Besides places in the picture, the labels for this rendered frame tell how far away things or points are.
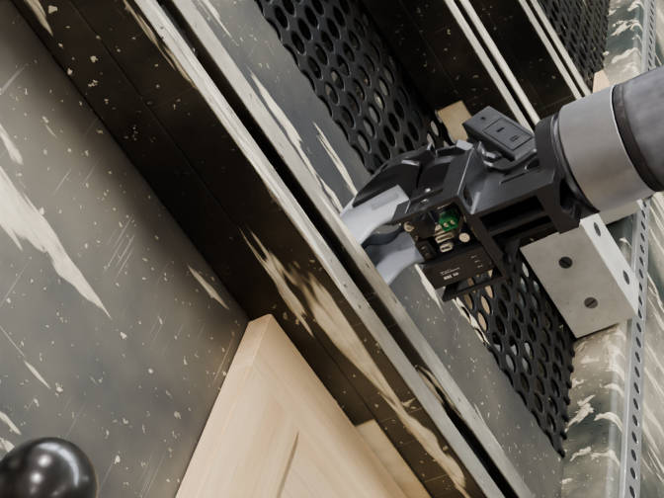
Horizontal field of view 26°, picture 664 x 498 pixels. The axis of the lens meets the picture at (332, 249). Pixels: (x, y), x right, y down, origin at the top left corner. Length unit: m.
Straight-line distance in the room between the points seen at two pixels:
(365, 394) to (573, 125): 0.23
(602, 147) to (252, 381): 0.26
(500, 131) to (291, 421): 0.25
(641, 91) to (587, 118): 0.04
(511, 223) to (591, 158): 0.07
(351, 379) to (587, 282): 0.55
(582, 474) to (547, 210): 0.48
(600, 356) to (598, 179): 0.59
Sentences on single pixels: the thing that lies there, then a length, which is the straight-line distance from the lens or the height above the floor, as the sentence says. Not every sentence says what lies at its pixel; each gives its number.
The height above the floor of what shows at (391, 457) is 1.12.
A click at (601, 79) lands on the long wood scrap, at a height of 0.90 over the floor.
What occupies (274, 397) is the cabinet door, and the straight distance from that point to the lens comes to 0.92.
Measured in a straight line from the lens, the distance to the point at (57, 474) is 0.52.
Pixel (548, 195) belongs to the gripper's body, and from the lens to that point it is 0.91.
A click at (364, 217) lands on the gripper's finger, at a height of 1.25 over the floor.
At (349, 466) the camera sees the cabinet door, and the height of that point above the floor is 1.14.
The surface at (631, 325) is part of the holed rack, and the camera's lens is 1.53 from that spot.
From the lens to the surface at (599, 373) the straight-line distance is 1.46.
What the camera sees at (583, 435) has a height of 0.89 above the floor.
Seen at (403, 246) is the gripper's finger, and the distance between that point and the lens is 1.03.
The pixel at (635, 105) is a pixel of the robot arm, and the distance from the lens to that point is 0.91.
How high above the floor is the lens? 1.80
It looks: 34 degrees down
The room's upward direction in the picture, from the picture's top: straight up
